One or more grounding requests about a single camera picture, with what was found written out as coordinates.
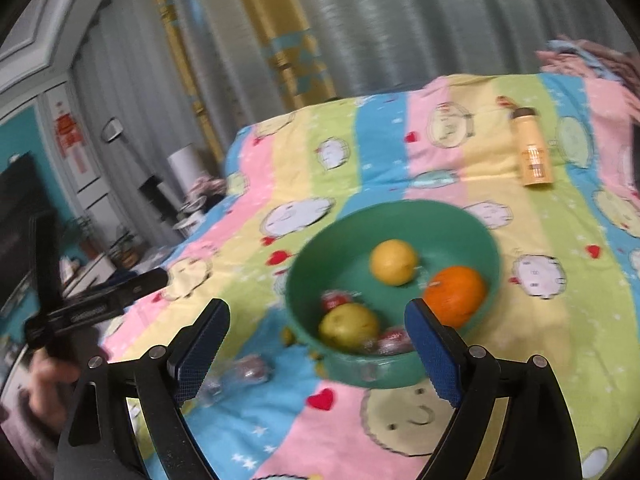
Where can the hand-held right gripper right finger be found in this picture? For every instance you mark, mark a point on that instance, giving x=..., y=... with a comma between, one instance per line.
x=432, y=355

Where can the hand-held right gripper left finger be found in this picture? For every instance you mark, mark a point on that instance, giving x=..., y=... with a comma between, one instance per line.
x=200, y=355

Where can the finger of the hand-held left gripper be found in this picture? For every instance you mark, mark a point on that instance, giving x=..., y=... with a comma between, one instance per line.
x=145, y=282

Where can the plastic red fruit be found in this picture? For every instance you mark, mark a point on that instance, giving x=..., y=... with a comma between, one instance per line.
x=250, y=367
x=335, y=300
x=395, y=340

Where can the orange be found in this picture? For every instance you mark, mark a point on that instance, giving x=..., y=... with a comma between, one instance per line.
x=457, y=295

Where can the yellow-green pear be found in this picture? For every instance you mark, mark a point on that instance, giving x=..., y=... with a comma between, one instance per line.
x=350, y=325

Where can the small green fruit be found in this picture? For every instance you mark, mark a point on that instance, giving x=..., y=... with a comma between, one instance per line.
x=287, y=335

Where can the yellow lemon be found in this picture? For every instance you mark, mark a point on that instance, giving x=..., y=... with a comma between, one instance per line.
x=394, y=262

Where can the green plastic bowl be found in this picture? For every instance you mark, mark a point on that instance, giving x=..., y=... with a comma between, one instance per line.
x=360, y=240

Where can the person's left hand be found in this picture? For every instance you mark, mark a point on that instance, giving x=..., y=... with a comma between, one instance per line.
x=50, y=385

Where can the cluttered side table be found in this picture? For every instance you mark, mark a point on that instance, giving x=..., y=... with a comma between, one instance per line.
x=95, y=265

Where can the black television screen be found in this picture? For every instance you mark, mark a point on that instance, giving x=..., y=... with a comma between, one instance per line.
x=15, y=210

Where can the pink cloth bundle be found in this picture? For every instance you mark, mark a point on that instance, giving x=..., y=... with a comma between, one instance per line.
x=205, y=187

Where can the white cylinder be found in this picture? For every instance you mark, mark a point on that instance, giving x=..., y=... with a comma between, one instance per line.
x=184, y=165

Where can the red paper sign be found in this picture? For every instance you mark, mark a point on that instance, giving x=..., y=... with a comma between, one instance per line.
x=67, y=132

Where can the striped cartoon printed blanket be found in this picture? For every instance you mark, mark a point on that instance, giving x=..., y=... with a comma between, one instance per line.
x=380, y=135

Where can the cream bear print bottle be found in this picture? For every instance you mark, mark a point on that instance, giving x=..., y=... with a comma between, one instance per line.
x=535, y=150

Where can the gold patterned curtain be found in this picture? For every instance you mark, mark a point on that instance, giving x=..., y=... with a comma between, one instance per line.
x=280, y=10

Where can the pile of folded clothes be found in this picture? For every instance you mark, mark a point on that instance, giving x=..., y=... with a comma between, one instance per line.
x=590, y=60

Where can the grey curtain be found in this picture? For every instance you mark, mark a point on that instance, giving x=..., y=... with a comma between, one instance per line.
x=450, y=20

